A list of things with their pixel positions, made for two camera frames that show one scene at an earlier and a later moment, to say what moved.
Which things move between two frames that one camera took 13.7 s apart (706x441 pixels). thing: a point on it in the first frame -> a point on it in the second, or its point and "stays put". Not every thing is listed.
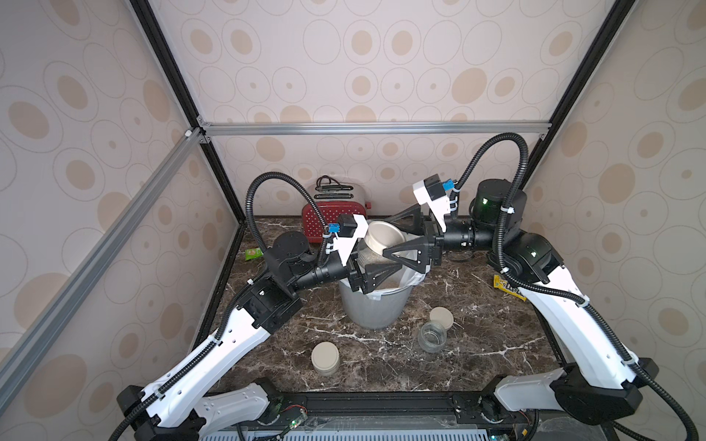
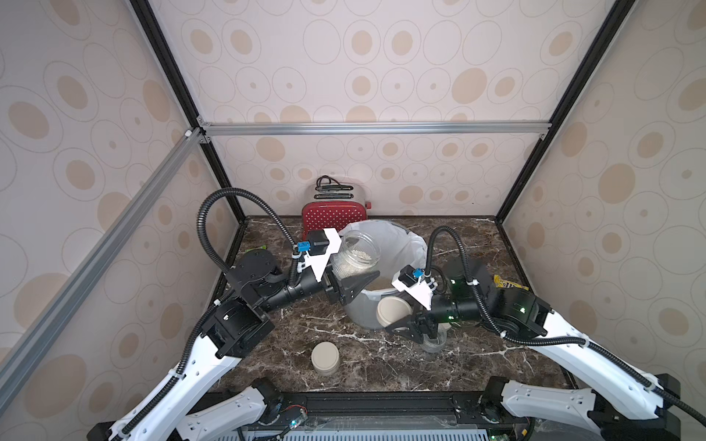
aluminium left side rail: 187,142 stays put
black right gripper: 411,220 -> 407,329
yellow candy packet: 501,284 stays put
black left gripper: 368,282 -> 333,287
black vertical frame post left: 180,83 stays put
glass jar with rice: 432,336 stays put
